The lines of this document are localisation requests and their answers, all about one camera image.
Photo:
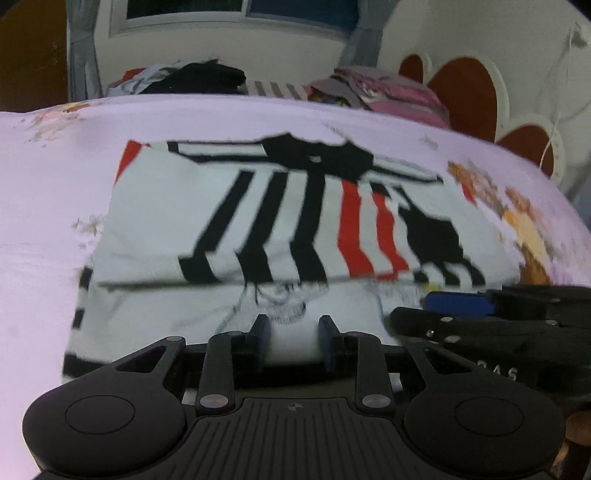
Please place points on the window with white frame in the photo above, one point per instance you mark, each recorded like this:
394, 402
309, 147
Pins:
309, 15

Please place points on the right grey curtain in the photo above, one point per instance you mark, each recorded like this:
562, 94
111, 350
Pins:
364, 44

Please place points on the grey curtain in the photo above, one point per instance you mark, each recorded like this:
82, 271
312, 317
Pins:
364, 44
83, 73

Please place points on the black clothes pile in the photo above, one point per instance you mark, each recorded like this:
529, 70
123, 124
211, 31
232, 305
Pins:
208, 77

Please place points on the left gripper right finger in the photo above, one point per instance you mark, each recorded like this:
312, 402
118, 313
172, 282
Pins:
359, 356

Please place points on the red white scalloped headboard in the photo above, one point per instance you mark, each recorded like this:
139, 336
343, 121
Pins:
474, 92

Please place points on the brown wooden door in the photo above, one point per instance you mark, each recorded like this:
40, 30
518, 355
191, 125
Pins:
33, 55

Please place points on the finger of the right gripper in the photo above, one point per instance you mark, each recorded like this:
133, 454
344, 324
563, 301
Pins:
466, 305

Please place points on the grey striped mattress sheet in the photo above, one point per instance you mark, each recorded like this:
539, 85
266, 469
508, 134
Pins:
273, 89

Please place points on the pink grey folded bedding stack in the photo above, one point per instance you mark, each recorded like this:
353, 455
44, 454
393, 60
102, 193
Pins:
378, 91

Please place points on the floral pink bed sheet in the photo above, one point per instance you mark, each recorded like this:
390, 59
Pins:
135, 417

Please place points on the striped white red black shirt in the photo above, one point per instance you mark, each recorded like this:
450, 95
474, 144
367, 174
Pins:
201, 238

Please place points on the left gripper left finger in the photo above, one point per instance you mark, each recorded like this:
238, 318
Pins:
216, 389

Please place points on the left grey curtain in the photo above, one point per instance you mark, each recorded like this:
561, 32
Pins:
83, 73

